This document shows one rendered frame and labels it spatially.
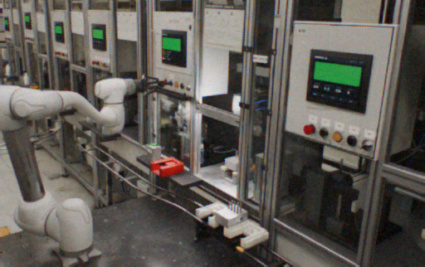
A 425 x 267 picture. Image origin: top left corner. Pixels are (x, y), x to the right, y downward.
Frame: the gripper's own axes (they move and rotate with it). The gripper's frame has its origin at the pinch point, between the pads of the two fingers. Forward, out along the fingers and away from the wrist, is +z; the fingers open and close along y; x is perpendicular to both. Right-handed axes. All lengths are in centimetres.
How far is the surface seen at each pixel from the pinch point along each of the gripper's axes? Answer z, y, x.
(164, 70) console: 5.3, 6.9, 7.7
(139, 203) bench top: -16, -74, 2
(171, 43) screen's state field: 3.0, 23.5, -3.3
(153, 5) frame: 7, 45, 22
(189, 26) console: 5.4, 33.7, -17.7
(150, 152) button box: -7.3, -43.1, 3.9
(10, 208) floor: -59, -142, 181
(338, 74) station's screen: 3, 20, -114
